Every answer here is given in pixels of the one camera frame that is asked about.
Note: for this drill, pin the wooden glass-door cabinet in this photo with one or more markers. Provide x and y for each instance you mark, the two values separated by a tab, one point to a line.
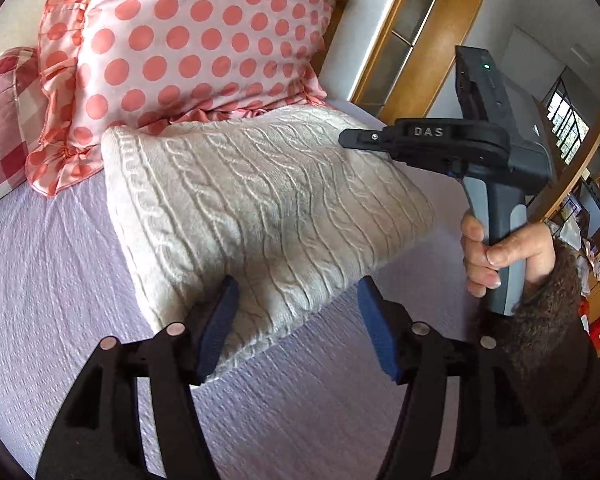
430	15

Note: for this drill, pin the white headboard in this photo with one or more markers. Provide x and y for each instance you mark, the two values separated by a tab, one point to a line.
365	25

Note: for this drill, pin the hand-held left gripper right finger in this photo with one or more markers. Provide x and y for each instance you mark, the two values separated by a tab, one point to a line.
377	335

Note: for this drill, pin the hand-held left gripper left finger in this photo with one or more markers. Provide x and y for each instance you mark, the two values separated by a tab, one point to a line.
215	330

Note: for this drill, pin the barred window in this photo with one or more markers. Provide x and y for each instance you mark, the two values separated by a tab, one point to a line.
567	125

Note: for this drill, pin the person's right forearm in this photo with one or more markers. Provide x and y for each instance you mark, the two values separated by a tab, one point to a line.
550	350

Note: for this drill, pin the pink polka dot pillow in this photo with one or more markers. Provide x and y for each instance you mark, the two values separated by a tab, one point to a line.
190	40

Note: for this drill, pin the red checked pillow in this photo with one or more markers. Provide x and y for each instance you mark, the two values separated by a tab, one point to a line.
5	125

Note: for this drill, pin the person's right hand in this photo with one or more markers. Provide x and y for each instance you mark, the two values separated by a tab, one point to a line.
530	250

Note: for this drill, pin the wooden shelf unit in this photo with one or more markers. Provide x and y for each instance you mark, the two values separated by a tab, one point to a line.
587	200

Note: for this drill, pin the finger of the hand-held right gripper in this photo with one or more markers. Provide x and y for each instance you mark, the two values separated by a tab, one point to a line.
430	137

